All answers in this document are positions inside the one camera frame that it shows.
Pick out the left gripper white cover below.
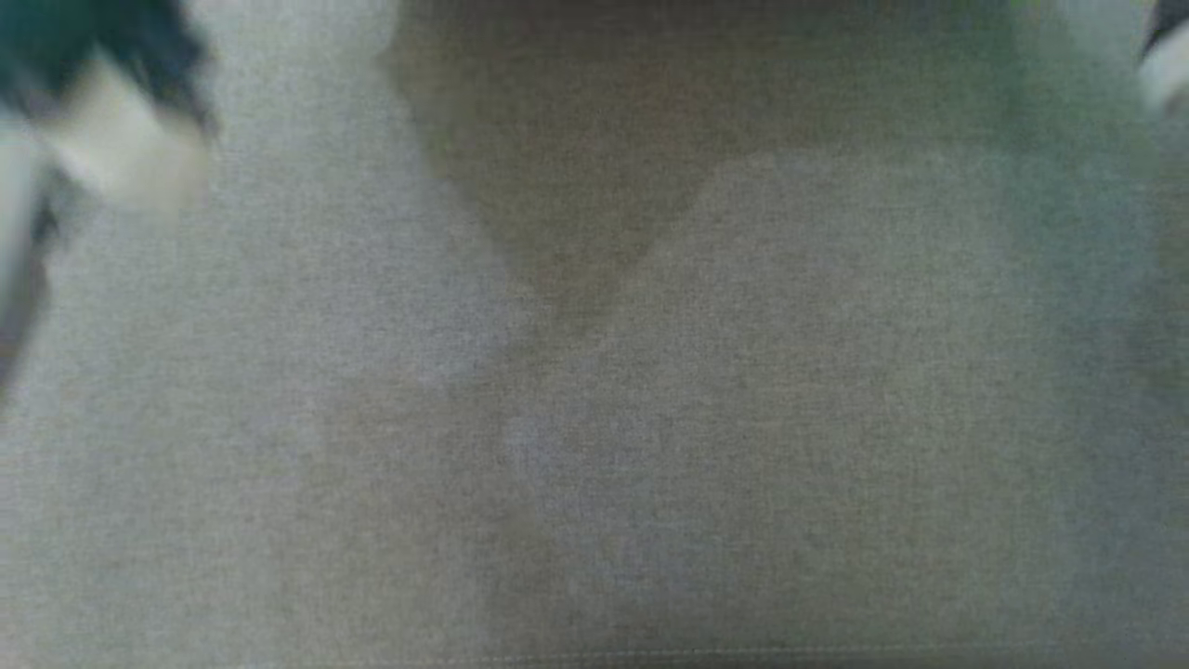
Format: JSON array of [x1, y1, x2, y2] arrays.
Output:
[[0, 0, 216, 219]]

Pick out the large grey sofa seat cushion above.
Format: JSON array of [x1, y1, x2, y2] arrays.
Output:
[[0, 0, 1189, 669]]

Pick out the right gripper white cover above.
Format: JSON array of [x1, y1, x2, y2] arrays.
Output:
[[1138, 0, 1189, 117]]

